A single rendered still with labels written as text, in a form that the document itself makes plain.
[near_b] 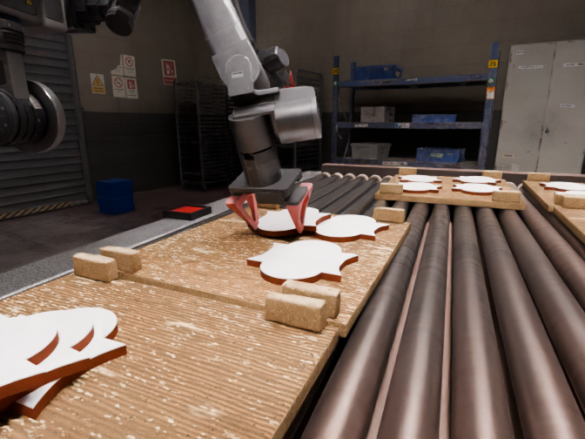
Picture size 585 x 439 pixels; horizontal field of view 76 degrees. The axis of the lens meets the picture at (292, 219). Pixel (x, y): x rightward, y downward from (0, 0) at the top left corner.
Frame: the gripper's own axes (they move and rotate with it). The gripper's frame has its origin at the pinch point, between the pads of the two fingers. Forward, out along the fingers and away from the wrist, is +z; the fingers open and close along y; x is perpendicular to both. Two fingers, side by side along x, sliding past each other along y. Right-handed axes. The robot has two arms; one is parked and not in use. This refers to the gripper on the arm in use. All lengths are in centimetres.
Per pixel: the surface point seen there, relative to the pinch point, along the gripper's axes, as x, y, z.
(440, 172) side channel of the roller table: -86, -21, 36
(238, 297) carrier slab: 21.9, -6.3, -6.6
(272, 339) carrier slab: 27.3, -13.5, -8.4
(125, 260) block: 20.8, 10.2, -8.8
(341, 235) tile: -0.3, -11.0, 1.4
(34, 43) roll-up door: -292, 442, -22
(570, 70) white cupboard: -415, -121, 101
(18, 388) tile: 39.9, -3.1, -16.6
